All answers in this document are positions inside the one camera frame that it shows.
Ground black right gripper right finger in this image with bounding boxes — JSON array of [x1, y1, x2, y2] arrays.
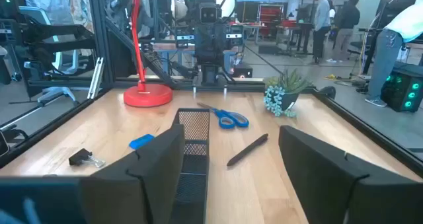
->
[[278, 124, 423, 224]]

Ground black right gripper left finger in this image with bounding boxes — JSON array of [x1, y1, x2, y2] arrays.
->
[[81, 124, 186, 224]]

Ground blue eraser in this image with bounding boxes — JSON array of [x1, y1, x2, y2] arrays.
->
[[128, 133, 155, 150]]

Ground blue handled scissors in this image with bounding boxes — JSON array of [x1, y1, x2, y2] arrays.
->
[[197, 102, 250, 130]]

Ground black mesh desk organizer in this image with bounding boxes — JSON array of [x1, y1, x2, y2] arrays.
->
[[167, 107, 212, 224]]

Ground grey office chair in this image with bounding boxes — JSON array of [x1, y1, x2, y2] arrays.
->
[[18, 5, 80, 104]]

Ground small black box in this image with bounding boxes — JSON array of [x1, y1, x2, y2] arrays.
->
[[232, 62, 254, 79]]

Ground red tool cabinet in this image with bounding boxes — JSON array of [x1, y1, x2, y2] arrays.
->
[[257, 4, 284, 38]]

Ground black binder clip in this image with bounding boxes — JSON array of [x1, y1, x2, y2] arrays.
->
[[68, 147, 106, 169]]

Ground red desk lamp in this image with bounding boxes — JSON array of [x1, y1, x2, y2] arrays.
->
[[122, 0, 178, 108]]

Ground potted succulent plant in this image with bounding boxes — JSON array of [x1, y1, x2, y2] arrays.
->
[[263, 68, 310, 118]]

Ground black pen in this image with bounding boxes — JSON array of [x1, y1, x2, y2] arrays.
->
[[226, 133, 269, 167]]

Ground person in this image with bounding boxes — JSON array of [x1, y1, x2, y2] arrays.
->
[[312, 0, 332, 65], [364, 0, 423, 108], [331, 0, 361, 62]]

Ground black computer tower green lights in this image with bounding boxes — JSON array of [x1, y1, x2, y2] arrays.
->
[[379, 62, 423, 113]]

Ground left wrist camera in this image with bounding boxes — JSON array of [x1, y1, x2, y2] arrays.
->
[[198, 0, 221, 24]]

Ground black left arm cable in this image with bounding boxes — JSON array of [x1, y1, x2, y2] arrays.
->
[[213, 0, 238, 24]]

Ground black frame handle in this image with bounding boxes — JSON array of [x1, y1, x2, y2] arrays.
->
[[319, 85, 337, 100]]

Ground black aluminium table frame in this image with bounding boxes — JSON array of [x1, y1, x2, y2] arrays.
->
[[0, 0, 423, 178]]

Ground silver corner bracket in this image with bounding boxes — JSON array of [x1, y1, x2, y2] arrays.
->
[[87, 57, 105, 100]]

